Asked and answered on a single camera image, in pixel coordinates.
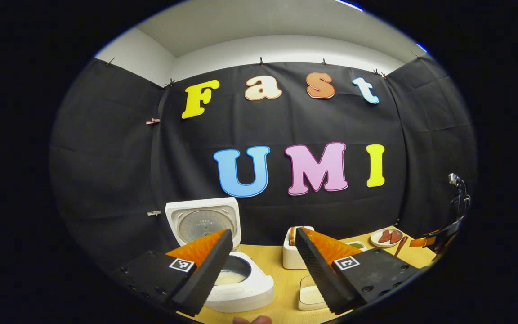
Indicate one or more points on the white cloth clip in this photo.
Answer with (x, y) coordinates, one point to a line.
(154, 213)

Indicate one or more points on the brown wooden spoon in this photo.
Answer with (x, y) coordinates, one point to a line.
(401, 246)

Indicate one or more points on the red sausage slice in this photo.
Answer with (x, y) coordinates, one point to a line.
(395, 236)
(385, 236)

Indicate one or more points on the clear rice container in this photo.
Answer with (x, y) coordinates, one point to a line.
(310, 294)

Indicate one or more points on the toasted bread slice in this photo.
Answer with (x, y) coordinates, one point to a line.
(292, 236)

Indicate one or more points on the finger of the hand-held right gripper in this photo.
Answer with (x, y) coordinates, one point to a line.
(421, 242)
(432, 233)

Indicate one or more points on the white divided grain dish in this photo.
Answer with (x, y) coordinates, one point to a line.
(357, 245)

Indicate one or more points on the white toaster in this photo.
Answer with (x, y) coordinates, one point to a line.
(290, 260)

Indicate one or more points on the round white plate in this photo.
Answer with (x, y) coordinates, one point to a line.
(374, 240)

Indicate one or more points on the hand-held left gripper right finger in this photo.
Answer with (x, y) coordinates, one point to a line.
(317, 274)

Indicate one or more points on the pink cloth clip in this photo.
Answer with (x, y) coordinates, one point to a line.
(153, 121)

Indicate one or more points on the white rice cooker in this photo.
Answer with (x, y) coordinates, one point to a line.
(252, 292)

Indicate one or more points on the row of black cloth clips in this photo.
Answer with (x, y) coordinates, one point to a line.
(261, 60)

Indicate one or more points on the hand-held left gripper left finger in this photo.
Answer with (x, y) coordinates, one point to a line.
(203, 274)

